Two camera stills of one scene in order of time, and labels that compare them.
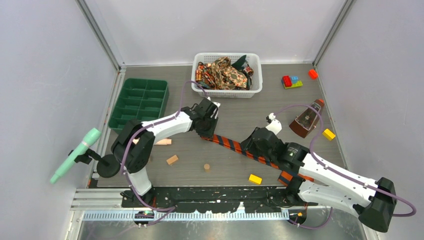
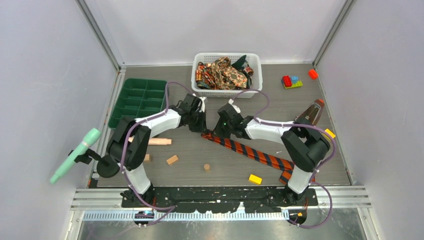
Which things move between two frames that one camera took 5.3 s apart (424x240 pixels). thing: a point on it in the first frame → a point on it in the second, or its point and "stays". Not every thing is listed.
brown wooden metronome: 306,121 stays
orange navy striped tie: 284,178 stays
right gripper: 249,145 → 218,130
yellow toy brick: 255,179 stays
